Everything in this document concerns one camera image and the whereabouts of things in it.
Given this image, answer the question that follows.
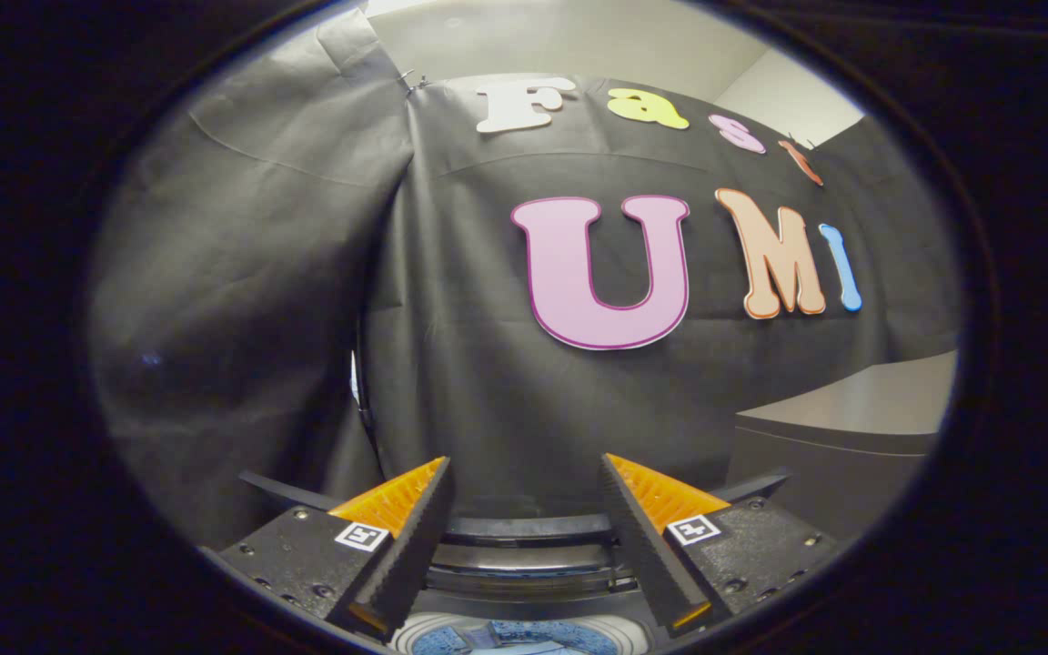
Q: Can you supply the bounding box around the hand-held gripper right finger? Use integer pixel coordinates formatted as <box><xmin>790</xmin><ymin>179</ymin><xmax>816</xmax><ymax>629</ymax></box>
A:
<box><xmin>599</xmin><ymin>452</ymin><xmax>841</xmax><ymax>638</ymax></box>

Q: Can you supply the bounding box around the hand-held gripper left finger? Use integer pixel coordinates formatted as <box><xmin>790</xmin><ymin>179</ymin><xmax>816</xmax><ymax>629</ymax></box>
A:
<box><xmin>199</xmin><ymin>456</ymin><xmax>455</xmax><ymax>643</ymax></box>

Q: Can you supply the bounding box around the light blue shirt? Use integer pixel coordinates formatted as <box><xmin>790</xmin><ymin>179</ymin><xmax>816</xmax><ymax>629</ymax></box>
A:
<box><xmin>415</xmin><ymin>620</ymin><xmax>620</xmax><ymax>655</ymax></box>

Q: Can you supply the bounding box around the black backdrop cloth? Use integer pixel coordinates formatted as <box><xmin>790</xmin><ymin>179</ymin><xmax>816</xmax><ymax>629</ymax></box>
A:
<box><xmin>87</xmin><ymin>9</ymin><xmax>960</xmax><ymax>547</ymax></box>

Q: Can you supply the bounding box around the beige cabinet with grey top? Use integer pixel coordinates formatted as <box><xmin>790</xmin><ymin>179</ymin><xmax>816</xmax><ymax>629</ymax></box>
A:
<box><xmin>726</xmin><ymin>350</ymin><xmax>960</xmax><ymax>542</ymax></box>

